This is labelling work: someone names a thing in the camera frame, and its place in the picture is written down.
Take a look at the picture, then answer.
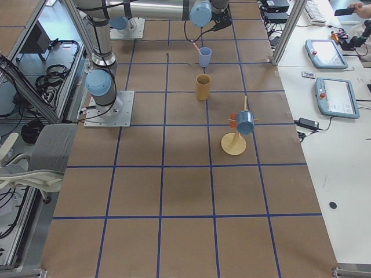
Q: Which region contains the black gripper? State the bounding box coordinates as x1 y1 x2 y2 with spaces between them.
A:
211 8 232 31

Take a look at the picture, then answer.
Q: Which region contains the light blue plastic cup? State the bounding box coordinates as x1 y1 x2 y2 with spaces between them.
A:
199 47 212 68

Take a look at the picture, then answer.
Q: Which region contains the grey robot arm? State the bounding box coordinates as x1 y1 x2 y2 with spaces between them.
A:
110 16 137 33
74 1 231 125

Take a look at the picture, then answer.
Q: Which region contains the wooden bamboo cup holder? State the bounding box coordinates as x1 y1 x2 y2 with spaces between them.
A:
195 74 211 101

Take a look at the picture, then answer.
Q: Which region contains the blue mug on stand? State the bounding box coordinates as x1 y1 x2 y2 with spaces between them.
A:
236 110 254 135

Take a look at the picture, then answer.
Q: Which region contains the orange lid on stand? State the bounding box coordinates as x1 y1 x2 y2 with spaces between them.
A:
228 113 237 129

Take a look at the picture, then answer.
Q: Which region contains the blue teach pendant far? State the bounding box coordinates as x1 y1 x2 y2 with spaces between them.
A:
305 39 348 70

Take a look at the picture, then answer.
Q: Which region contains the blue teach pendant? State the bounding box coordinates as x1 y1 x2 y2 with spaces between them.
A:
305 39 348 70
315 78 360 119

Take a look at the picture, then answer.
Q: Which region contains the round wooden stand base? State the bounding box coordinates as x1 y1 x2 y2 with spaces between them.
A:
220 96 248 156

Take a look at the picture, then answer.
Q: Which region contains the black power adapter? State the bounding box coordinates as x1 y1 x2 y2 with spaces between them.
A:
296 118 319 131

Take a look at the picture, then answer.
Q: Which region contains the blue teach pendant near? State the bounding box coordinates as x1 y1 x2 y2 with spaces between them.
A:
315 78 360 119

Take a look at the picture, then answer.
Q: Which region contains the grey office chair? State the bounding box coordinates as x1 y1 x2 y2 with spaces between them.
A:
1 123 78 204

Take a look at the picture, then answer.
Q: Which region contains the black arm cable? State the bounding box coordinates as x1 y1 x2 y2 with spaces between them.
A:
183 20 218 44

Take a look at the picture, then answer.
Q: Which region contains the aluminium frame post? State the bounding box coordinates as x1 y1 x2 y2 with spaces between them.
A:
272 0 307 66

